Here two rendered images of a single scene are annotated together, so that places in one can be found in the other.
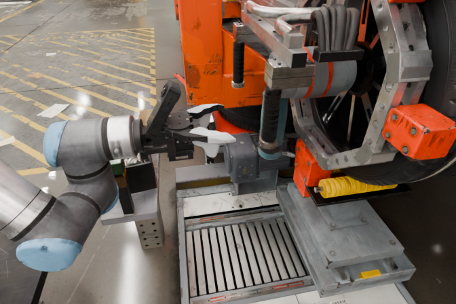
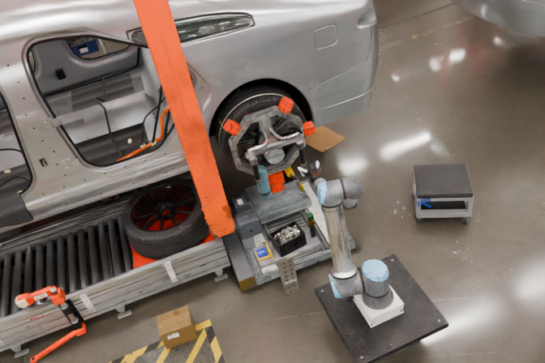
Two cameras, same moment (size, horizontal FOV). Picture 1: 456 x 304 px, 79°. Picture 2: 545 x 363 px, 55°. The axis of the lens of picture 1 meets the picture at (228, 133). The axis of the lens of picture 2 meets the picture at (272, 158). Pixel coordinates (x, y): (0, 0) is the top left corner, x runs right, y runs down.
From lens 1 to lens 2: 350 cm
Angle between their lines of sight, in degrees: 71
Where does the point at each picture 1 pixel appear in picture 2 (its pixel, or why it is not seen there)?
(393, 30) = (293, 117)
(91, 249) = (306, 317)
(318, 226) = (285, 198)
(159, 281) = (315, 275)
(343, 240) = (290, 190)
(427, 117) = (308, 125)
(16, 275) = not seen: hidden behind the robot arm
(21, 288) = not seen: hidden behind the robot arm
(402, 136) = (310, 131)
